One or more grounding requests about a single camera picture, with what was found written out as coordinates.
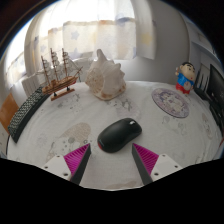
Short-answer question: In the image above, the cartoon boy figurine clock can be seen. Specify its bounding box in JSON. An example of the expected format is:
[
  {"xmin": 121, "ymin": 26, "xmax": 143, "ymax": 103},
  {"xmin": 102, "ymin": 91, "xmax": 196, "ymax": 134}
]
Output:
[{"xmin": 175, "ymin": 61, "xmax": 197, "ymax": 96}]

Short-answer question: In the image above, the white wall shelf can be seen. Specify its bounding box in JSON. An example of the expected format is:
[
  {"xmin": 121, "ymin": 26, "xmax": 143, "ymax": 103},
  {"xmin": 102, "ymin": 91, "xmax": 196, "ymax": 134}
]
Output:
[{"xmin": 186, "ymin": 19, "xmax": 224, "ymax": 64}]

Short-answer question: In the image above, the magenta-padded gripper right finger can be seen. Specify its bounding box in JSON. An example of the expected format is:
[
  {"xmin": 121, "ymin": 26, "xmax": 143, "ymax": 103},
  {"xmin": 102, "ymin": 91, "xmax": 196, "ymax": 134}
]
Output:
[{"xmin": 131, "ymin": 142, "xmax": 184, "ymax": 186}]

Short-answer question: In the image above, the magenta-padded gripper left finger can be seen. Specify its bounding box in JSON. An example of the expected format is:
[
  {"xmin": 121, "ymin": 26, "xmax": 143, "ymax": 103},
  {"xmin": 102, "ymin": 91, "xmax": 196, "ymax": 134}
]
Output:
[{"xmin": 42, "ymin": 142, "xmax": 92, "ymax": 186}]

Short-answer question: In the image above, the black router with antennas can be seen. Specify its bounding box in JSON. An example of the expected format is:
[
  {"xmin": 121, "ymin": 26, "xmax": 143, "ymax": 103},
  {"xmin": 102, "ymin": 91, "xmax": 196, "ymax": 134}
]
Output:
[{"xmin": 194, "ymin": 64, "xmax": 212, "ymax": 101}]

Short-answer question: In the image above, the white printed tablecloth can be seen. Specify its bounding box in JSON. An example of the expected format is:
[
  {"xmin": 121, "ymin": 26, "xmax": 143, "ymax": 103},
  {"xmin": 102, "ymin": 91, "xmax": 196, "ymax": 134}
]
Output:
[{"xmin": 6, "ymin": 80, "xmax": 224, "ymax": 191}]

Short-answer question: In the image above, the white star-printed curtain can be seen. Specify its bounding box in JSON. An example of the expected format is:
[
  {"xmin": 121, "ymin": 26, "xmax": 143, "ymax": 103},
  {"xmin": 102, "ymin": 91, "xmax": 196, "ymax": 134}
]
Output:
[{"xmin": 3, "ymin": 0, "xmax": 158, "ymax": 88}]

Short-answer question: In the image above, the round purple printed mouse pad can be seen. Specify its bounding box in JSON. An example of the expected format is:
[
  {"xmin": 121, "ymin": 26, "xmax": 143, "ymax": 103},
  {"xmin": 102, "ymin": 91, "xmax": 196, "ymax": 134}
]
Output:
[{"xmin": 151, "ymin": 87, "xmax": 190, "ymax": 119}]

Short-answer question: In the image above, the black computer monitor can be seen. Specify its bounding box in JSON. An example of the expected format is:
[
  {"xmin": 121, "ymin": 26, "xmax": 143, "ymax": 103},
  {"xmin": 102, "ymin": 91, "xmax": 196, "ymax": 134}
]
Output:
[{"xmin": 208, "ymin": 63, "xmax": 224, "ymax": 113}]

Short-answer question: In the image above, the black computer keyboard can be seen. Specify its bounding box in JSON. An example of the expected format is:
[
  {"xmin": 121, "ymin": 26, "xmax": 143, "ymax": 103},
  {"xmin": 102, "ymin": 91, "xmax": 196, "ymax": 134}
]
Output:
[{"xmin": 7, "ymin": 86, "xmax": 51, "ymax": 144}]

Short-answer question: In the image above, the wooden model sailing ship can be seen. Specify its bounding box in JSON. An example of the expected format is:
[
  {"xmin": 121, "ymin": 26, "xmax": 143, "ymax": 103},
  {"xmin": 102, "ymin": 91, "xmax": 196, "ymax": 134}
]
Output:
[{"xmin": 35, "ymin": 47, "xmax": 84, "ymax": 102}]

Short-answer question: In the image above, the large white conch shell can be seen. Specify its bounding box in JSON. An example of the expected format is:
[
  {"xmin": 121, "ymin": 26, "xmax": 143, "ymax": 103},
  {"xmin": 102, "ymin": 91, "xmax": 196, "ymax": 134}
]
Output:
[{"xmin": 85, "ymin": 48, "xmax": 127, "ymax": 101}]

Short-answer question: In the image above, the black computer mouse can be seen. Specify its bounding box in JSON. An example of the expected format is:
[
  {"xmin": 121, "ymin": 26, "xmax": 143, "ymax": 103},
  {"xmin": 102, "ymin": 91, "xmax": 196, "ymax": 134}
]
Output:
[{"xmin": 97, "ymin": 117, "xmax": 143, "ymax": 154}]

